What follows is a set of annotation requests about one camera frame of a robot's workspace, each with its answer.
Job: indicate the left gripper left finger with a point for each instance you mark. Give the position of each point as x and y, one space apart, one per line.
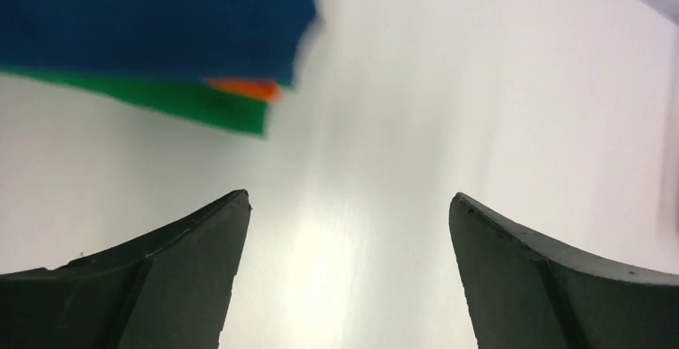
168 288

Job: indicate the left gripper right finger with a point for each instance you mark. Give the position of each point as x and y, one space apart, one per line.
525 289

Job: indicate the blue printed t-shirt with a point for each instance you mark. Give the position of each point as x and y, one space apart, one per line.
178 39

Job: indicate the folded green t-shirt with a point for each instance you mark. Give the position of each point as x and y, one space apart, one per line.
194 101

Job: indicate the folded orange t-shirt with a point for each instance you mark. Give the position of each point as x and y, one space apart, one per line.
260 90

